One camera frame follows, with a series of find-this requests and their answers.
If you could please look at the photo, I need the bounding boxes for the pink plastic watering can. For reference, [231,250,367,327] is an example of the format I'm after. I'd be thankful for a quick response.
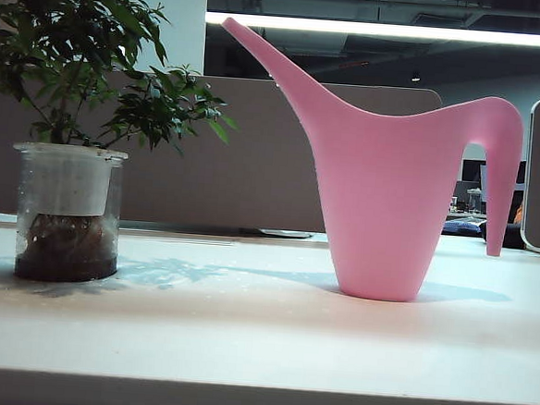
[202,16,531,310]

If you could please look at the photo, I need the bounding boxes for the clear glass plant pot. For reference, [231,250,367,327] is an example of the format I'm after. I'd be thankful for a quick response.
[4,140,131,288]

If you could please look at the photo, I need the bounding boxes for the green leafy plant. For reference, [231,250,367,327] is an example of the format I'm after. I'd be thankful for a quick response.
[0,0,248,160]

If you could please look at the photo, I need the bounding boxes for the grey flat partition foot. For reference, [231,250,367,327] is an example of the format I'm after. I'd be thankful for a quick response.
[238,227,314,240]

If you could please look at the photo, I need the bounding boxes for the wide beige desk partition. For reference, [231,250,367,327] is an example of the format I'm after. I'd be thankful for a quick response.
[0,58,444,245]

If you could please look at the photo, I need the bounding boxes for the blue checkered cloth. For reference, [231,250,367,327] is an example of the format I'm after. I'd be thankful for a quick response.
[441,215,486,238]

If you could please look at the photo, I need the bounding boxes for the white inner pot liner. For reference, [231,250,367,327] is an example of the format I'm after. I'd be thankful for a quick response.
[31,142,117,219]

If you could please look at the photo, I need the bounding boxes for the clear glass jar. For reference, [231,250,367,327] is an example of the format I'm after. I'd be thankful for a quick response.
[465,188,485,215]

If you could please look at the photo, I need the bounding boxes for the long ceiling light strip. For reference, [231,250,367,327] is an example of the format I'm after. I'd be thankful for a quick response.
[204,10,540,48]

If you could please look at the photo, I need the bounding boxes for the black round cushion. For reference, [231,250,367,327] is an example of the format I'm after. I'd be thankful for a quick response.
[478,219,528,250]

